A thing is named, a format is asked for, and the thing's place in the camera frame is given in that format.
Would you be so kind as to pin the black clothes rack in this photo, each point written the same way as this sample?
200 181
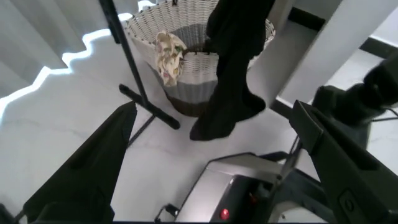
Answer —
130 59

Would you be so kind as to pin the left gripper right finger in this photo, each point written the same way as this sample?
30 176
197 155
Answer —
351 174

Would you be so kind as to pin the black garment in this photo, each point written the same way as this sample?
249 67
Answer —
236 46

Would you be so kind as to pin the cream printed garment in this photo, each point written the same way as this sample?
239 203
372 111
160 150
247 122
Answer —
168 59

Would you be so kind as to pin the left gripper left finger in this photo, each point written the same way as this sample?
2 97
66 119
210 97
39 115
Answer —
84 177

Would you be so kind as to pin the white curtain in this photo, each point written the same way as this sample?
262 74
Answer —
34 34

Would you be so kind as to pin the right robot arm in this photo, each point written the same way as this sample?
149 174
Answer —
357 99

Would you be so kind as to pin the white laundry basket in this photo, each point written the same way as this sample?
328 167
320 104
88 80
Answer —
196 71

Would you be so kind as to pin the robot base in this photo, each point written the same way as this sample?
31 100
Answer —
217 189

